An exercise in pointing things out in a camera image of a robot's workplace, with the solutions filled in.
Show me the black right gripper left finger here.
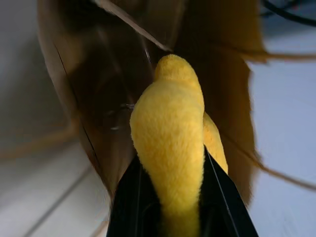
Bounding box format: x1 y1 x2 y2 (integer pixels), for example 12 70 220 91
106 156 166 237

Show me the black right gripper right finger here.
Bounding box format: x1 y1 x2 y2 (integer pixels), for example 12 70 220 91
196 144 259 237

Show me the yellow plush toy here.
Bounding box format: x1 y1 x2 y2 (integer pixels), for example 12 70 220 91
129 54 229 237

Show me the brown paper bag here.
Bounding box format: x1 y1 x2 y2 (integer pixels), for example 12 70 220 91
37 0 316 207

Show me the black cable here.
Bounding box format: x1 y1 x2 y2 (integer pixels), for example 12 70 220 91
260 0 316 28

